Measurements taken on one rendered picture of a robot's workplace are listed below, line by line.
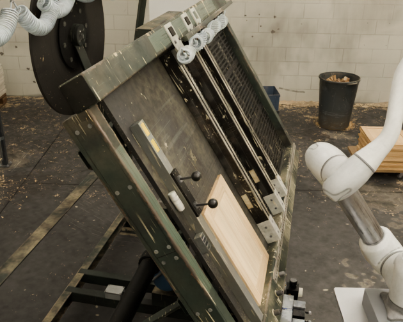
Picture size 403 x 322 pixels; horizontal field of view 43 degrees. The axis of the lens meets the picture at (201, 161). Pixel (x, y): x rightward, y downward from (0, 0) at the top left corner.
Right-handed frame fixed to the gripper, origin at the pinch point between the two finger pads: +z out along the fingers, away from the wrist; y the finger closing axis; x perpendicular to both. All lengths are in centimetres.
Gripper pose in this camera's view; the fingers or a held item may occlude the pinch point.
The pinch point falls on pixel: (389, 131)
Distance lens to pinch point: 209.1
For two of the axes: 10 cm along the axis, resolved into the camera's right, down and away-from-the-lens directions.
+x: 6.9, 7.2, -1.1
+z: -6.5, 6.7, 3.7
